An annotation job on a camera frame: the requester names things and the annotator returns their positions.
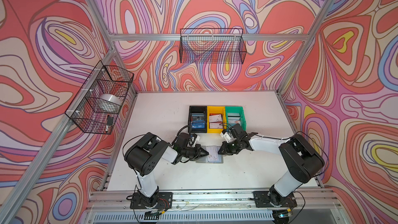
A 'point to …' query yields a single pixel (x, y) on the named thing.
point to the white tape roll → (108, 103)
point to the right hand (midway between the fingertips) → (220, 155)
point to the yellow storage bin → (211, 110)
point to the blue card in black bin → (198, 125)
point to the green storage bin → (235, 109)
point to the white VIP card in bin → (215, 118)
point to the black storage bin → (198, 109)
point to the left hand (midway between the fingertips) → (209, 154)
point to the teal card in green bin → (233, 122)
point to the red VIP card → (216, 125)
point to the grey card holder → (204, 159)
